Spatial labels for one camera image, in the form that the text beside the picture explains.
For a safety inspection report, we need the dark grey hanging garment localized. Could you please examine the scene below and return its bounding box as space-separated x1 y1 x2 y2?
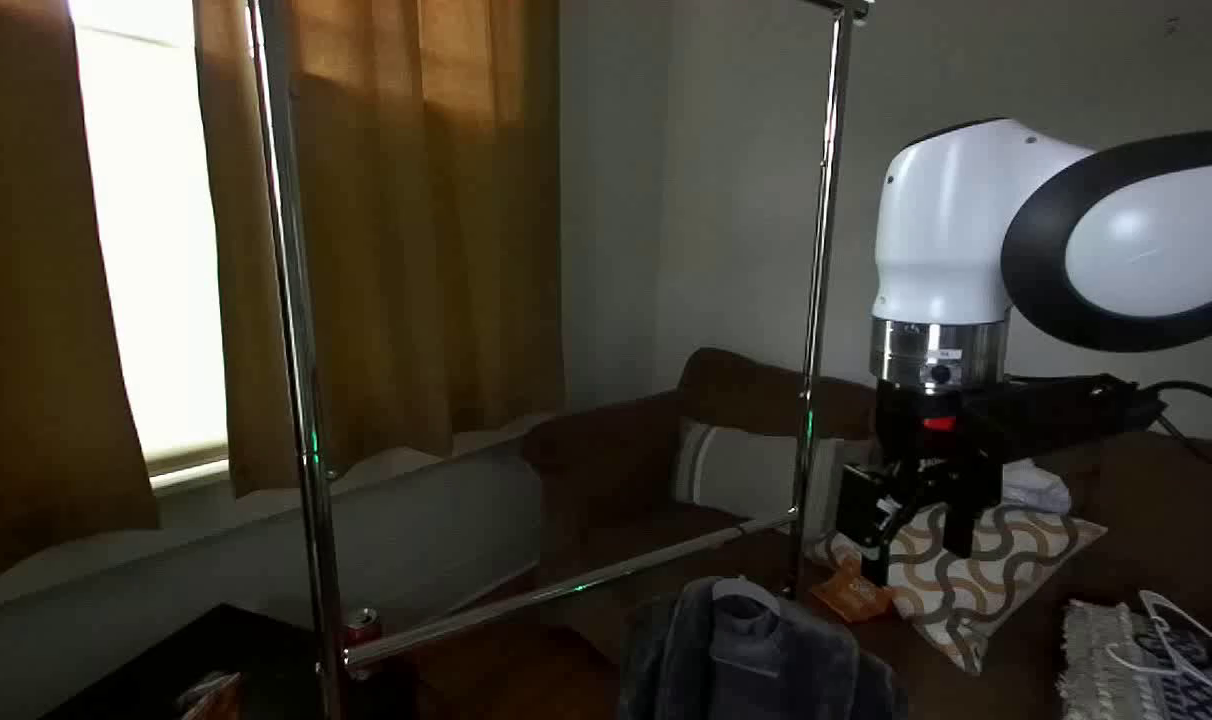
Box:
614 576 907 720

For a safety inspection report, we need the brown sofa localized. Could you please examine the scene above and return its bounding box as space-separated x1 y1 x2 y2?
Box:
518 346 1212 720

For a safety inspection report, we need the mustard curtain left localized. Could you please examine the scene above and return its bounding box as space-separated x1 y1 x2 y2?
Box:
0 0 157 576

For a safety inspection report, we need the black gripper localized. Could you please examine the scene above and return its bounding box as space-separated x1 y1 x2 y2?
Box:
837 378 1001 583

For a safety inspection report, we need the white striped cushion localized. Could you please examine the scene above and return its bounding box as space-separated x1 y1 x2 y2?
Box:
673 421 841 541

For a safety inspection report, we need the white plastic coat hanger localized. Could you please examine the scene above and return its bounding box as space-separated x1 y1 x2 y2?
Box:
1108 586 1212 720

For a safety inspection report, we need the silver clothes rack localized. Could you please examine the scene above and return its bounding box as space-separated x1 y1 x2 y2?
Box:
245 0 881 720

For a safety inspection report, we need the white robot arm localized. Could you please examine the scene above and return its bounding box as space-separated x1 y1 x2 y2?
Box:
837 120 1212 580

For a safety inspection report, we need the patterned beige pillow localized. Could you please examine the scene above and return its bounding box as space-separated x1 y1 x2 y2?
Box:
888 504 1108 675

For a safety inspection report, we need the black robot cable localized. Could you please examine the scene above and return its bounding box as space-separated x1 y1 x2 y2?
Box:
1001 372 1212 451

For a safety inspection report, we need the mustard curtain right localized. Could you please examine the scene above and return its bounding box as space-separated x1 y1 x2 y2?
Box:
190 0 563 492

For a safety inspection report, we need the mustard curtain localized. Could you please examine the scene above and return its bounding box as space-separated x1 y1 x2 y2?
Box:
190 0 563 492
0 0 157 576

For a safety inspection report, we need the white knitted cloth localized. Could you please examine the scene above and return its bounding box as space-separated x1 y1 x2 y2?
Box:
1057 601 1165 720

